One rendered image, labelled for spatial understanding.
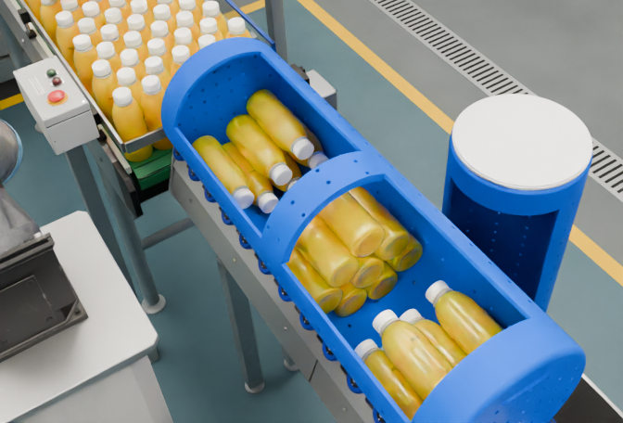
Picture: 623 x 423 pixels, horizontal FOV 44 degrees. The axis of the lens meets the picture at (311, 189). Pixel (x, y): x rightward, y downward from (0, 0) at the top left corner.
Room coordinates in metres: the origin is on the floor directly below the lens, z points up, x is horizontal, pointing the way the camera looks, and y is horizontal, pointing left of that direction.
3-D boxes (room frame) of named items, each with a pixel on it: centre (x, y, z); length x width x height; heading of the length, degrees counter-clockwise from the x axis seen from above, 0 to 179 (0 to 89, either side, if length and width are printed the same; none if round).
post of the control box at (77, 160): (1.32, 0.54, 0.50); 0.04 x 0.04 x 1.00; 30
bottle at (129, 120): (1.31, 0.39, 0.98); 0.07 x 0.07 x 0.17
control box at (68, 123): (1.32, 0.54, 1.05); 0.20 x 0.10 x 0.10; 30
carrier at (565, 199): (1.13, -0.43, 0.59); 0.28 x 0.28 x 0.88
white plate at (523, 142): (1.13, -0.43, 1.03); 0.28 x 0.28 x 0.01
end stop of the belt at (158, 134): (1.36, 0.23, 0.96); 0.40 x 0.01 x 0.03; 120
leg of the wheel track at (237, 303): (1.20, 0.22, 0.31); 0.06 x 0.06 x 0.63; 30
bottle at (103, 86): (1.41, 0.45, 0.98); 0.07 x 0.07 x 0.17
